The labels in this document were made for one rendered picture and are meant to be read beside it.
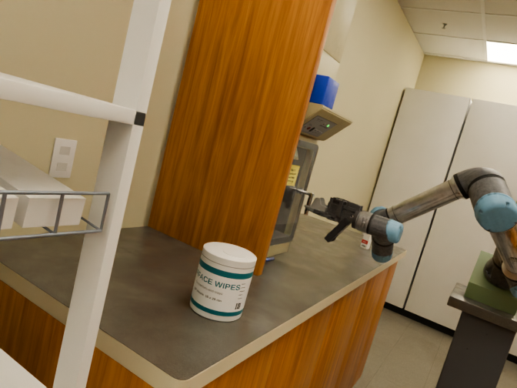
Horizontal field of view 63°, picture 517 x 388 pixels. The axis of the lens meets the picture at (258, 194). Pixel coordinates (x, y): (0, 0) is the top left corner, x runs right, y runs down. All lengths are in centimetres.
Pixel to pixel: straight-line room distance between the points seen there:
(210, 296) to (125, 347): 23
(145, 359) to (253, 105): 85
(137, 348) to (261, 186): 68
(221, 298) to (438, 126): 368
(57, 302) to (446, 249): 383
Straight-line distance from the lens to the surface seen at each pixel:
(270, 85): 136
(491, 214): 147
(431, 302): 450
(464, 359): 205
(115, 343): 87
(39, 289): 103
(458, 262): 441
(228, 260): 95
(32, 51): 126
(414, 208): 163
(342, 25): 169
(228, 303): 99
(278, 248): 165
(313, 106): 137
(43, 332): 104
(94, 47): 136
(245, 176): 136
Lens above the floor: 137
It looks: 8 degrees down
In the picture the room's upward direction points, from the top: 15 degrees clockwise
